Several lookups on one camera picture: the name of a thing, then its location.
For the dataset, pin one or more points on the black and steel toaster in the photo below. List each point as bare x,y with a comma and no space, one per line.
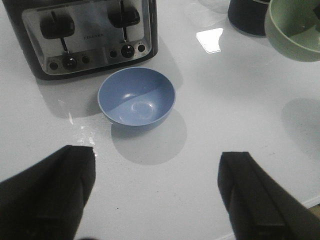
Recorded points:
63,39

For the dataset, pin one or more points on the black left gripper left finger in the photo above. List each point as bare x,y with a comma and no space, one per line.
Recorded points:
46,201

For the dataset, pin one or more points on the blue plastic bowl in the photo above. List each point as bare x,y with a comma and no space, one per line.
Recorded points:
136,98

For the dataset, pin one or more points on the dark blue saucepan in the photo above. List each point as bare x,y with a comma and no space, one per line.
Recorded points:
248,15

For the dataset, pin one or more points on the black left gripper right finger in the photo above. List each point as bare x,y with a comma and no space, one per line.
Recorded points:
258,207

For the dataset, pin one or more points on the green plastic bowl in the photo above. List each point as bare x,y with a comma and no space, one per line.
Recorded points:
293,28

